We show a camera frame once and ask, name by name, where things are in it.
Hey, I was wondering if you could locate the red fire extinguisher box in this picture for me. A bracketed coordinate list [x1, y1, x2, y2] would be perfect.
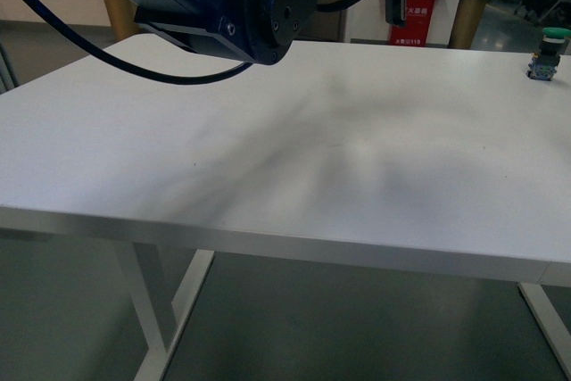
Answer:
[384, 0, 439, 47]

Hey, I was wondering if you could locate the white table leg frame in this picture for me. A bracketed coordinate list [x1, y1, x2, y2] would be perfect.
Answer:
[113, 242, 215, 380]

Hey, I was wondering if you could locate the grey door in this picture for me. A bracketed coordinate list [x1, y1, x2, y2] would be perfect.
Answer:
[302, 0, 346, 42]

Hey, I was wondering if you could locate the grey curtain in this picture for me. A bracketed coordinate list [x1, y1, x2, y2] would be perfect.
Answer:
[0, 45, 19, 94]

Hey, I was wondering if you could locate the green mushroom push button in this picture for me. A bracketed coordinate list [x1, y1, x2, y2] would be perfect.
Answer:
[526, 27, 570, 81]

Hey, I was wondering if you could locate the left potted green plant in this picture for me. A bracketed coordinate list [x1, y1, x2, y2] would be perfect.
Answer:
[103, 0, 142, 42]

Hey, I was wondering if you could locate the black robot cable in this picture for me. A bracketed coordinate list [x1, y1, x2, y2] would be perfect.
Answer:
[0, 0, 253, 86]

